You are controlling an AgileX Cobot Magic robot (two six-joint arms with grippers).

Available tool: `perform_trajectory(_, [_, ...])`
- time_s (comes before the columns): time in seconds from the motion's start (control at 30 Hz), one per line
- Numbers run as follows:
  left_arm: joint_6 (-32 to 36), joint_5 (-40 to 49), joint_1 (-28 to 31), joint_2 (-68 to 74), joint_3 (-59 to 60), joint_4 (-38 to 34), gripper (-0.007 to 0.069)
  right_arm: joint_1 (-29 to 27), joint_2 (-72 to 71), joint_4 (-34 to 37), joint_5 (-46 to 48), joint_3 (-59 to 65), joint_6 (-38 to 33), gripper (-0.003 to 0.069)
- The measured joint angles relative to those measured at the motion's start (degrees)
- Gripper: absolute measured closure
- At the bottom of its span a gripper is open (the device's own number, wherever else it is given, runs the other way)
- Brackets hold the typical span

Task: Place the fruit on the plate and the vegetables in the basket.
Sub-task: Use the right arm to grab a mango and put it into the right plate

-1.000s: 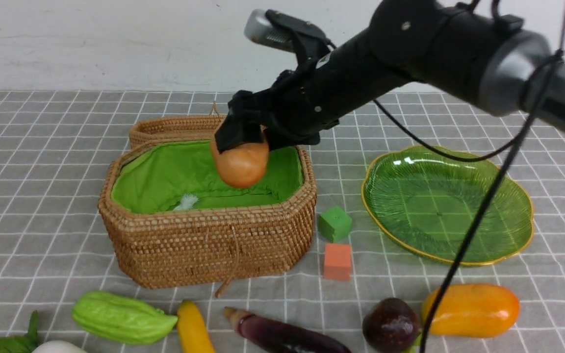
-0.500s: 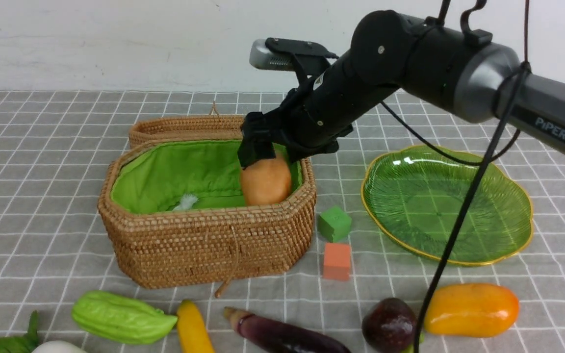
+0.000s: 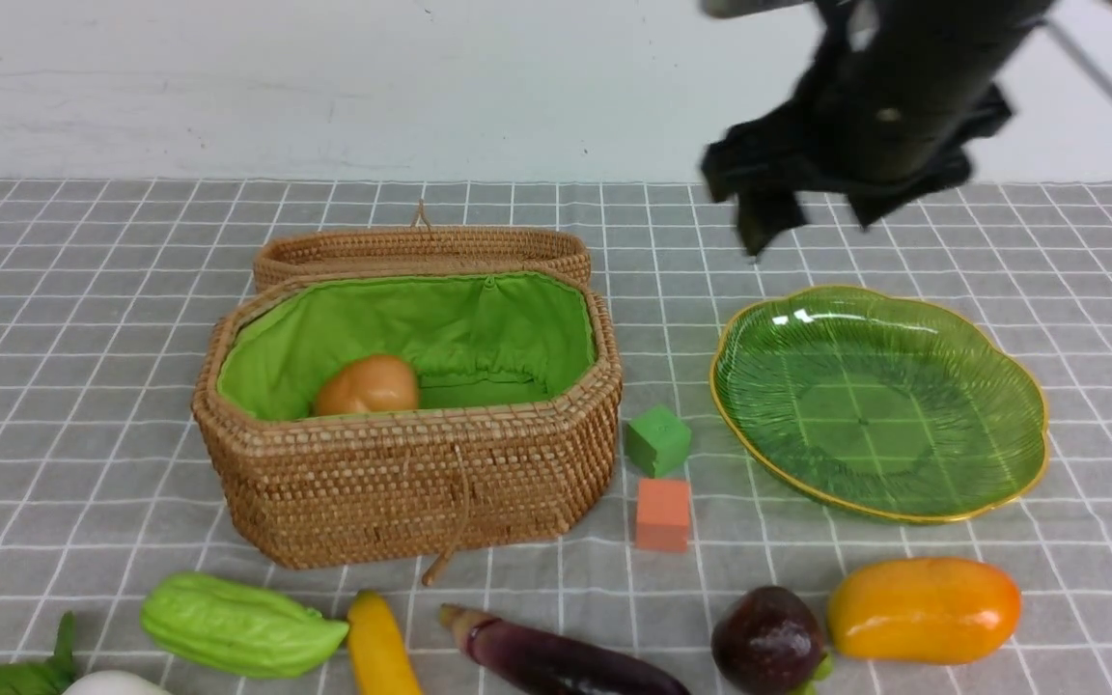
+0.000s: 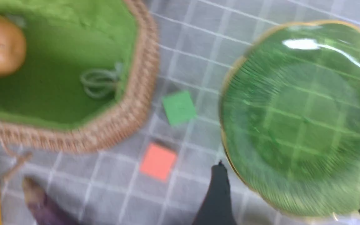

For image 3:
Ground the white radish with green leaves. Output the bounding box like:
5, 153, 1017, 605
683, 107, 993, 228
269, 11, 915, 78
0, 610, 166, 694

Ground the dark purple mangosteen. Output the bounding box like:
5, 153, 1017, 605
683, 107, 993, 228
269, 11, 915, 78
709, 585, 833, 694

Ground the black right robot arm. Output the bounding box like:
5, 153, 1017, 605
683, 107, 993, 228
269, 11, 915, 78
701, 1, 1051, 257

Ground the orange foam cube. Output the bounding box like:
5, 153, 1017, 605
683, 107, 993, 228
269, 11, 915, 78
634, 478, 691, 554

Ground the yellow orange mango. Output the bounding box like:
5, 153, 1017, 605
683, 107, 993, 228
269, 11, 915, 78
826, 557, 1023, 665

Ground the purple eggplant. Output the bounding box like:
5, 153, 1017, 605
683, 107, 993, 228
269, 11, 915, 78
438, 603, 689, 694

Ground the woven rattan basket green lining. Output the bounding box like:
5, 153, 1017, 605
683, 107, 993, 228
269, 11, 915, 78
191, 269, 624, 570

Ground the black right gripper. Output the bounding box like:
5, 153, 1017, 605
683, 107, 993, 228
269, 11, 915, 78
701, 58, 1014, 257

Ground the yellow banana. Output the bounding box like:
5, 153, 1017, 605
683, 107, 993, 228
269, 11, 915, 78
346, 590, 423, 695

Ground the green foam cube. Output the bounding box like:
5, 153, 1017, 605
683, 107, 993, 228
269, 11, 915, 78
624, 404, 692, 478

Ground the green glass leaf plate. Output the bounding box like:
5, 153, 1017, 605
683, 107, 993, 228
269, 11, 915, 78
708, 285, 1050, 525

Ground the green bitter gourd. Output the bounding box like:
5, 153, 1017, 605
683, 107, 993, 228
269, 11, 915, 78
138, 570, 348, 681

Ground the woven rattan basket lid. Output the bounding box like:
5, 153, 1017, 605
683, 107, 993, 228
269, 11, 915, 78
254, 203, 593, 292

